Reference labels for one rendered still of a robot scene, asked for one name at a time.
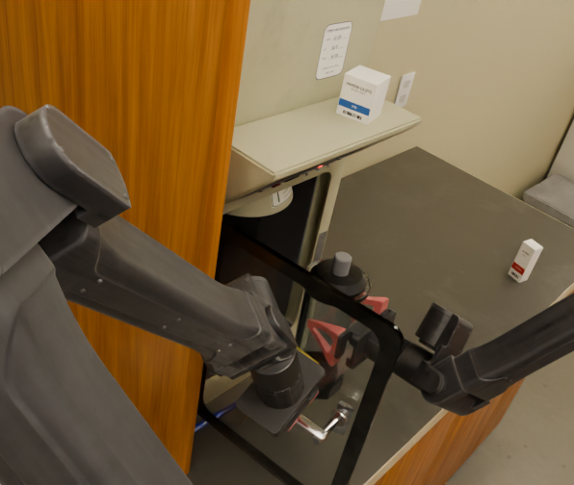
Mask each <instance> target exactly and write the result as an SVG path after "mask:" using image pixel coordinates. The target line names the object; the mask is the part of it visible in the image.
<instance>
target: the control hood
mask: <svg viewBox="0 0 574 485"><path fill-rule="evenodd" d="M339 97H340V96H339ZM339 97H335V98H332V99H329V100H326V101H323V102H319V103H316V104H312V105H309V106H306V107H302V108H299V109H295V110H293V111H289V112H286V113H283V114H279V115H273V116H270V117H266V118H263V119H260V120H256V121H253V122H250V123H247V124H243V125H240V126H237V127H234V132H233V140H232V146H231V154H230V162H229V170H228V176H227V184H226V192H225V199H224V205H225V204H227V203H230V202H232V201H235V200H237V199H240V198H242V197H244V196H246V195H249V194H251V193H253V192H255V191H258V190H261V189H263V188H265V187H267V186H269V185H270V184H273V183H275V182H277V181H280V180H282V179H285V178H287V177H290V176H292V175H295V174H298V173H300V172H303V171H305V170H308V169H309V168H312V167H315V166H319V165H321V164H324V163H326V162H329V161H331V160H334V159H337V158H339V157H342V156H344V155H347V154H349V153H352V152H354V151H356V150H359V149H361V148H363V149H361V150H359V151H362V150H364V149H366V148H369V147H371V146H373V145H375V144H377V143H380V142H382V141H384V140H388V139H390V138H392V137H394V136H397V135H399V134H400V133H402V132H405V131H407V130H409V129H411V128H413V127H416V126H418V125H419V124H420V123H421V122H422V120H421V117H420V116H418V115H415V114H413V113H411V112H409V111H407V110H405V109H403V108H401V107H399V106H397V105H395V104H393V103H391V102H389V101H387V100H385V99H384V103H383V107H382V110H381V114H380V116H378V117H377V118H376V119H374V120H373V121H372V122H370V123H369V124H368V125H366V124H363V123H361V122H358V121H355V120H353V119H350V118H348V117H345V116H343V115H339V114H337V113H336V110H337V106H338V101H339ZM366 146H367V147H366ZM359 151H357V152H359ZM357 152H354V153H357ZM354 153H352V154H354ZM352 154H351V155H352Z"/></svg>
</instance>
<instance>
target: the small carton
mask: <svg viewBox="0 0 574 485"><path fill-rule="evenodd" d="M390 78H391V76H389V75H386V74H384V73H381V72H378V71H375V70H373V69H371V68H368V67H365V66H363V65H359V66H357V67H355V68H353V69H352V70H350V71H348V72H346V73H345V76H344V80H343V85H342V88H341V93H340V97H339V101H338V106H337V110H336V113H337V114H339V115H343V116H345V117H348V118H350V119H353V120H355V121H358V122H361V123H363V124H366V125H368V124H369V123H370V122H372V121H373V120H374V119H376V118H377V117H378V116H380V114H381V110H382V107H383V103H384V99H385V96H386V93H387V89H388V86H389V82H390Z"/></svg>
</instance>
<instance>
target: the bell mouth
mask: <svg viewBox="0 0 574 485"><path fill-rule="evenodd" d="M292 199H293V190H292V187H290V188H287V189H285V190H282V191H278V192H276V193H273V194H271V195H269V196H266V197H264V198H261V199H259V200H256V201H254V202H251V203H249V204H247V205H245V206H242V207H240V208H238V209H235V210H233V211H230V212H228V213H227V214H228V215H232V216H237V217H264V216H269V215H272V214H275V213H278V212H280V211H282V210H283V209H285V208H286V207H287V206H288V205H289V204H290V203H291V201H292Z"/></svg>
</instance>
